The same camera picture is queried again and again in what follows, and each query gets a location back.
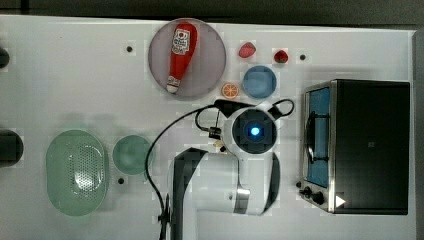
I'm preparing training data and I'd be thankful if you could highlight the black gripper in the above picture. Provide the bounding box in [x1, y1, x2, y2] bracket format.
[213, 99, 251, 118]

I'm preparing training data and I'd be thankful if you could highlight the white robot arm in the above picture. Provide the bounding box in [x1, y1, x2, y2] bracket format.
[161, 100, 282, 240]

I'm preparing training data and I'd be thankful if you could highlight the orange slice toy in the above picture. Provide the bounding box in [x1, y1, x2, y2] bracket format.
[221, 83, 239, 99]

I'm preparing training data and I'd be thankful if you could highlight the blue bowl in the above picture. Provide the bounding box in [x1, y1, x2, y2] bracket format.
[242, 65, 277, 99]

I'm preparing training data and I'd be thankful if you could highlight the grey round plate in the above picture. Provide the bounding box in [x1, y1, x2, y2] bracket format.
[148, 18, 227, 98]

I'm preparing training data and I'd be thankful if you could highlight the pink strawberry toy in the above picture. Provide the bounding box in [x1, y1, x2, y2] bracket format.
[238, 42, 256, 59]

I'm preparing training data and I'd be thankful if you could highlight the red strawberry toy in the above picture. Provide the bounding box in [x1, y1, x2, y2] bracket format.
[274, 50, 289, 64]

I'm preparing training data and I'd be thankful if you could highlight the red ketchup bottle toy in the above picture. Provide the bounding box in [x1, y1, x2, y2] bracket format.
[166, 22, 198, 93]

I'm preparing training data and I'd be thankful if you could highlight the black toaster oven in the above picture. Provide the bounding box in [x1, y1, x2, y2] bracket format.
[297, 79, 410, 215]

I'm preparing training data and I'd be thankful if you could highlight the green perforated colander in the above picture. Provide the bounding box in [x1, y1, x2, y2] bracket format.
[46, 130, 108, 216]

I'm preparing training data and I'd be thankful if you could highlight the black cylinder left lower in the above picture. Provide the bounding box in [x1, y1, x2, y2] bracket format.
[0, 129, 24, 168]

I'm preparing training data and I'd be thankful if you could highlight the black cylinder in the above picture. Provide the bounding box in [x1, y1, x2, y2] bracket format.
[0, 129, 24, 168]
[0, 48, 10, 68]

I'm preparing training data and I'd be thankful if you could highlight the black cylinder left upper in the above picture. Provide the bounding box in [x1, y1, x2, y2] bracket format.
[0, 48, 10, 68]

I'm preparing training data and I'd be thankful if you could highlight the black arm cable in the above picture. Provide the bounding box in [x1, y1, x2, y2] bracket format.
[144, 98, 296, 214]

